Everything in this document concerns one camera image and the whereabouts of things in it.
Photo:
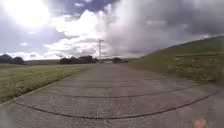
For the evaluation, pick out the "grey concrete slab road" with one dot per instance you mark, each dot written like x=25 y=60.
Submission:
x=110 y=95

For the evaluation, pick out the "tall thin pole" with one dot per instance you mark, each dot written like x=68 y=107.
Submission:
x=100 y=50

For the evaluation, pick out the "dark clump of trees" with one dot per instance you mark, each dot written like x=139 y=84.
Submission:
x=11 y=60

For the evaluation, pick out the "dark row of trees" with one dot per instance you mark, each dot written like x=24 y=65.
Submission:
x=78 y=60

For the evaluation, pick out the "flat grass field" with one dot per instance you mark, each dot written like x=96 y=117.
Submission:
x=26 y=78

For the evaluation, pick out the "dark bush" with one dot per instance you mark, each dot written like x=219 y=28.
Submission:
x=117 y=60

